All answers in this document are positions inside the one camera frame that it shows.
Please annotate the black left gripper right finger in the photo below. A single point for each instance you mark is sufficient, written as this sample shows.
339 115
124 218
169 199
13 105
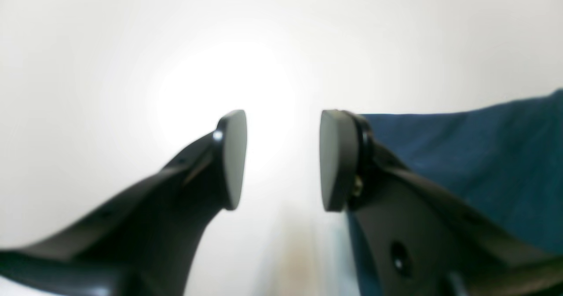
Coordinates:
423 240

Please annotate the dark blue T-shirt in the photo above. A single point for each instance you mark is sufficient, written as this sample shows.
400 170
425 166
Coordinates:
505 160

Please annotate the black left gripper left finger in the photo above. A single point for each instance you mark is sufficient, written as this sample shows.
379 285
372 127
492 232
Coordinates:
142 241

